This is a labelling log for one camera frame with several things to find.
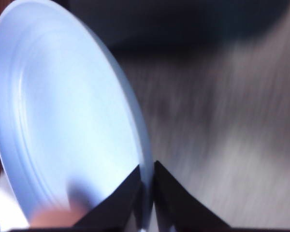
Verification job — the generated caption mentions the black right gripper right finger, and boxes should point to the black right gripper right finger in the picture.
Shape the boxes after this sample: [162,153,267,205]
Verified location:
[153,161,229,232]

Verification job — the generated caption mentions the pink brown egg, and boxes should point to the pink brown egg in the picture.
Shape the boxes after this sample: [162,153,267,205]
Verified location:
[30,209,85,228]

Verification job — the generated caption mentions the blue plate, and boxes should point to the blue plate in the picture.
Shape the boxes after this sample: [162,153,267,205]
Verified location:
[0,1,154,221]

